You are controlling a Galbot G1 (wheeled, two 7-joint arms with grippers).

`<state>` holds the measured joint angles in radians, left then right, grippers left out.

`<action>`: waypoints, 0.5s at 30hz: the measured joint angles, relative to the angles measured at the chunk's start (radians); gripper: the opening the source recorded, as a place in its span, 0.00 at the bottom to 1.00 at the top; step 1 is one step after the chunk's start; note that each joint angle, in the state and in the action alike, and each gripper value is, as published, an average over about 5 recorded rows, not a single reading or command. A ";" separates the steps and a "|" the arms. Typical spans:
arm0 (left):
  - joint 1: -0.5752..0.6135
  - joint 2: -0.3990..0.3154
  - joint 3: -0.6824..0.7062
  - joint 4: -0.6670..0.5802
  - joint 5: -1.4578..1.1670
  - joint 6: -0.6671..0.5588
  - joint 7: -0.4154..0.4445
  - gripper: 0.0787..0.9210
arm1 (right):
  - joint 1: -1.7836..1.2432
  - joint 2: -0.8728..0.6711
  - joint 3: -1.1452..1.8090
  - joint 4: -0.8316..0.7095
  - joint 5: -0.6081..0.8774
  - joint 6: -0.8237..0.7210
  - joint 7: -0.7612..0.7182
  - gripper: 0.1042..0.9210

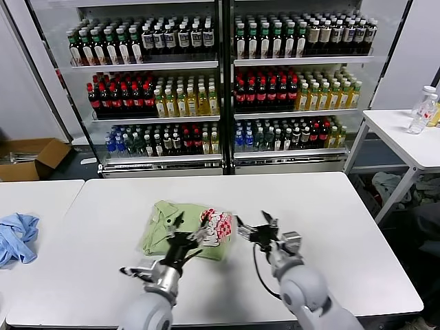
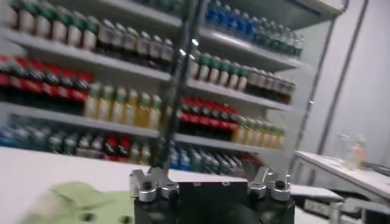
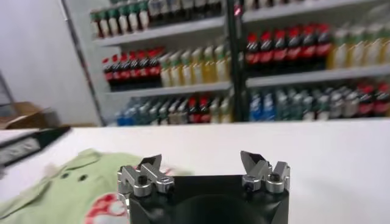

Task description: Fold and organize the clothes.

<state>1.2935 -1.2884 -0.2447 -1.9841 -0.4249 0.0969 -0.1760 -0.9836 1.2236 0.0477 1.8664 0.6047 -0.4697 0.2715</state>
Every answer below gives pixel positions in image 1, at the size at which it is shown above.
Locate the small clear greenish bottle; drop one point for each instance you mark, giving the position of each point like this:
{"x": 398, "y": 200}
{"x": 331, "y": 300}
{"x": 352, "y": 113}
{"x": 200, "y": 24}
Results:
{"x": 127, "y": 146}
{"x": 269, "y": 141}
{"x": 137, "y": 146}
{"x": 259, "y": 141}

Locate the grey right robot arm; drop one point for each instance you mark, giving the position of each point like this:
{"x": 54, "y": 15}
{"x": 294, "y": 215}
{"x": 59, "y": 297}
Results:
{"x": 302, "y": 285}

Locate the green-cap tea bottle white label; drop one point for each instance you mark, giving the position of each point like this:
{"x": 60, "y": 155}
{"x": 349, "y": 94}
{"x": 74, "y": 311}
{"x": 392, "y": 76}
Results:
{"x": 264, "y": 42}
{"x": 98, "y": 48}
{"x": 135, "y": 46}
{"x": 123, "y": 46}
{"x": 240, "y": 42}
{"x": 110, "y": 47}
{"x": 300, "y": 40}
{"x": 289, "y": 40}
{"x": 87, "y": 48}
{"x": 277, "y": 41}
{"x": 74, "y": 49}
{"x": 252, "y": 42}

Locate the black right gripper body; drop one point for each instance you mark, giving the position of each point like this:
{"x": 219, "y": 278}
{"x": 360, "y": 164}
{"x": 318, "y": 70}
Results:
{"x": 264, "y": 237}

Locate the drinks display cooler cabinet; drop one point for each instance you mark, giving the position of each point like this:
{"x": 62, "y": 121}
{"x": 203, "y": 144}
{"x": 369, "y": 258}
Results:
{"x": 225, "y": 102}

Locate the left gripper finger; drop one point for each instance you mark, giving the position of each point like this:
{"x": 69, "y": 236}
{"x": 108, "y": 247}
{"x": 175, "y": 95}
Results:
{"x": 199, "y": 235}
{"x": 174, "y": 227}

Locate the open brown cardboard box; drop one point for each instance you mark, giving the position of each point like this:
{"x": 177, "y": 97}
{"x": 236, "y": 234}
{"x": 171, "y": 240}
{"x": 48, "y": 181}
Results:
{"x": 51, "y": 151}

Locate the large yellow tea bottle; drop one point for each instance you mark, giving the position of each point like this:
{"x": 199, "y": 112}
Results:
{"x": 354, "y": 95}
{"x": 322, "y": 97}
{"x": 212, "y": 101}
{"x": 159, "y": 104}
{"x": 302, "y": 98}
{"x": 344, "y": 96}
{"x": 181, "y": 103}
{"x": 312, "y": 97}
{"x": 333, "y": 97}
{"x": 192, "y": 102}
{"x": 170, "y": 103}
{"x": 202, "y": 101}

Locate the light blue crumpled shirt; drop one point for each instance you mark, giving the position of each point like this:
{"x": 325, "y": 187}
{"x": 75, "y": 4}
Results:
{"x": 17, "y": 237}

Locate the small blue water bottle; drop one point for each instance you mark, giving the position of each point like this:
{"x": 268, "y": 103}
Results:
{"x": 248, "y": 142}
{"x": 238, "y": 142}
{"x": 118, "y": 145}
{"x": 109, "y": 145}

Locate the large red-cap cola bottle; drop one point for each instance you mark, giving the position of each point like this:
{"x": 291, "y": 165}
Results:
{"x": 137, "y": 100}
{"x": 104, "y": 101}
{"x": 148, "y": 100}
{"x": 115, "y": 101}
{"x": 126, "y": 101}
{"x": 271, "y": 95}
{"x": 240, "y": 96}
{"x": 250, "y": 96}
{"x": 292, "y": 94}
{"x": 282, "y": 95}
{"x": 261, "y": 96}
{"x": 93, "y": 101}

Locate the yellow drink bottle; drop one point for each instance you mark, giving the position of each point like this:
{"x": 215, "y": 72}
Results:
{"x": 435, "y": 116}

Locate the light green t-shirt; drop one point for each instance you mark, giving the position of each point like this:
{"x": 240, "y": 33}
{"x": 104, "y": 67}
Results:
{"x": 158, "y": 237}

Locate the white cooler shelf board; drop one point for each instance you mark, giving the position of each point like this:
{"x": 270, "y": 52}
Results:
{"x": 287, "y": 154}
{"x": 301, "y": 61}
{"x": 153, "y": 119}
{"x": 143, "y": 65}
{"x": 294, "y": 114}
{"x": 160, "y": 159}

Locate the grey-green crumpled garment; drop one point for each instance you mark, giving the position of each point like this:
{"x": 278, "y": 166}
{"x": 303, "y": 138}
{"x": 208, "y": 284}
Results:
{"x": 427, "y": 192}

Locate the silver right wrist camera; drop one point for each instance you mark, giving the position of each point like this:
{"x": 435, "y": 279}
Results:
{"x": 294, "y": 240}

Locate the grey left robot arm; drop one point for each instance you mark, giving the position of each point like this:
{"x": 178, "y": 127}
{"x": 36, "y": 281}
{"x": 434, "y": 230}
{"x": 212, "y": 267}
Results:
{"x": 151, "y": 313}

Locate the small yellow tea bottle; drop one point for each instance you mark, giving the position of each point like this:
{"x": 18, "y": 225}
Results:
{"x": 331, "y": 138}
{"x": 214, "y": 143}
{"x": 205, "y": 144}
{"x": 340, "y": 137}

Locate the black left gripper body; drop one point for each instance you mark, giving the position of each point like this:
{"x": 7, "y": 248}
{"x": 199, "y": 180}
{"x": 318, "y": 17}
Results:
{"x": 178, "y": 249}

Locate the small dark bottle white label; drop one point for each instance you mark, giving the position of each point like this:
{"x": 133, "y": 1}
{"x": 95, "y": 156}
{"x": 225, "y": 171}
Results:
{"x": 304, "y": 139}
{"x": 286, "y": 140}
{"x": 175, "y": 145}
{"x": 166, "y": 145}
{"x": 147, "y": 147}
{"x": 277, "y": 141}
{"x": 294, "y": 139}
{"x": 156, "y": 146}

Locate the grey-white crumpled garment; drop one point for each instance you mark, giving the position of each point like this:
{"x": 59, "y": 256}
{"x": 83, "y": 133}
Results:
{"x": 387, "y": 185}

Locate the small red-cap cola bottle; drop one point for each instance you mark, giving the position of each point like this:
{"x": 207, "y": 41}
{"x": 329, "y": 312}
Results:
{"x": 195, "y": 143}
{"x": 322, "y": 136}
{"x": 313, "y": 137}
{"x": 185, "y": 143}

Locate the small white floor object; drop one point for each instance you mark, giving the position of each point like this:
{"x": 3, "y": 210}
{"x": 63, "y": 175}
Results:
{"x": 87, "y": 159}

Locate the person's dark trousers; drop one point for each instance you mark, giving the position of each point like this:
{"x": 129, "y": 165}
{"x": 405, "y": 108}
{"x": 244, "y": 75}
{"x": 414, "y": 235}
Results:
{"x": 426, "y": 223}

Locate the dark drink bottle beige label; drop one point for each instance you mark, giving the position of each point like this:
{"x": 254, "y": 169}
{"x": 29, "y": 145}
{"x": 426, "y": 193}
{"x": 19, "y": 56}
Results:
{"x": 312, "y": 38}
{"x": 324, "y": 38}

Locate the white side table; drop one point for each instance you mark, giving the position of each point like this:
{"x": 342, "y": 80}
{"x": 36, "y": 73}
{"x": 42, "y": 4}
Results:
{"x": 390, "y": 137}

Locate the clear plastic water bottle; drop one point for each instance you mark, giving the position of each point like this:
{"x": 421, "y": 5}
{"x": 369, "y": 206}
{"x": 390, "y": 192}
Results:
{"x": 420, "y": 112}

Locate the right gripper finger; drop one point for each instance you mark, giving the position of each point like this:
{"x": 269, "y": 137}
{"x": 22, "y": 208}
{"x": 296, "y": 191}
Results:
{"x": 272, "y": 222}
{"x": 244, "y": 231}

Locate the dark drink bottle blue label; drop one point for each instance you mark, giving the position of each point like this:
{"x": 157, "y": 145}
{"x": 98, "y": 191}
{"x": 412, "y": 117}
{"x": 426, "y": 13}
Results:
{"x": 183, "y": 38}
{"x": 207, "y": 37}
{"x": 195, "y": 38}
{"x": 348, "y": 38}
{"x": 170, "y": 40}
{"x": 159, "y": 40}
{"x": 336, "y": 38}
{"x": 147, "y": 41}
{"x": 370, "y": 36}
{"x": 359, "y": 37}

